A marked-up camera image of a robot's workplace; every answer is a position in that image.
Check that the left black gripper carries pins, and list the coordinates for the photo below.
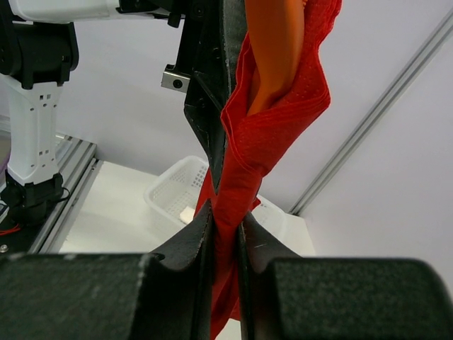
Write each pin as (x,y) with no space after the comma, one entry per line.
(213,32)

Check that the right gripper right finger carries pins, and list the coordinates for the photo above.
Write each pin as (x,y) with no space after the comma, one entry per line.
(287,296)

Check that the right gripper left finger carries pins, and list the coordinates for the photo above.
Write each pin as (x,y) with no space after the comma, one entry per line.
(163,294)

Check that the orange plastic spoon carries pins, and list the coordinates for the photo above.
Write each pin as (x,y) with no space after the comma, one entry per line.
(276,34)

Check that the red paper napkin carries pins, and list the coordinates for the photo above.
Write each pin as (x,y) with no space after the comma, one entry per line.
(255,144)

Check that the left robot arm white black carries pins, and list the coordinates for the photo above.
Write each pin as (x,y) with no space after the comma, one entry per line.
(39,51)

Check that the white rolled napkin bundle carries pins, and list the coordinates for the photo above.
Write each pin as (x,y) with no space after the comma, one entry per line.
(187,215)

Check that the large white plastic basket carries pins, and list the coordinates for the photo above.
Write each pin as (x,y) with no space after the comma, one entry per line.
(180,185)

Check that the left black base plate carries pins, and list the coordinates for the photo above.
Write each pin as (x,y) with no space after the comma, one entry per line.
(16,237)

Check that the aluminium mounting rail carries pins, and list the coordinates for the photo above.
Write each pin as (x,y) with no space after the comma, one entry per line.
(75,158)

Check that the right aluminium frame post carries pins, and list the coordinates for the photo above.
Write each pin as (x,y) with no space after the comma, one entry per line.
(401,83)

